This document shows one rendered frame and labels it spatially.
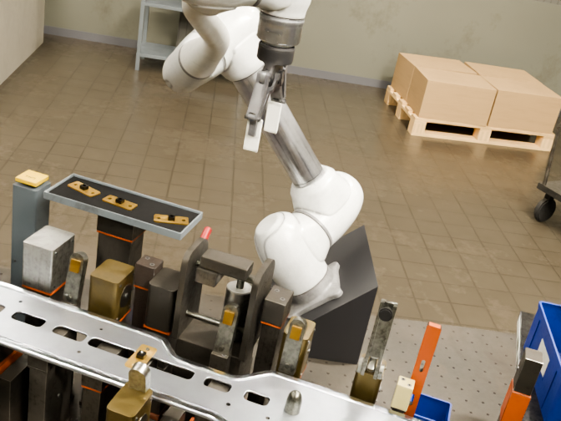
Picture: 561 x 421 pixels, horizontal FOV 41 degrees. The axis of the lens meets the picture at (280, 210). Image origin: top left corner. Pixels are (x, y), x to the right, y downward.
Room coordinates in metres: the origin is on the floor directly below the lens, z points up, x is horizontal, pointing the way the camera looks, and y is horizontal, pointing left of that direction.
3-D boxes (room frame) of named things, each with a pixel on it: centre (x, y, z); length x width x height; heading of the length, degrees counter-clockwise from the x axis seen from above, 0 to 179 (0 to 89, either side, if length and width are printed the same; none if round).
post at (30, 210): (1.74, 0.64, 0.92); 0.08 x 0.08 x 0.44; 78
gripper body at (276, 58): (1.53, 0.07, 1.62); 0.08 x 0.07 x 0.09; 168
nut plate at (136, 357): (1.31, 0.23, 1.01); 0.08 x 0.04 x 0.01; 167
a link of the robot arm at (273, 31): (1.53, 0.07, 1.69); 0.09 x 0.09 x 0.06
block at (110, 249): (1.68, 0.38, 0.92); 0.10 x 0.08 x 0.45; 78
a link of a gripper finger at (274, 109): (1.59, 0.06, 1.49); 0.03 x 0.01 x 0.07; 78
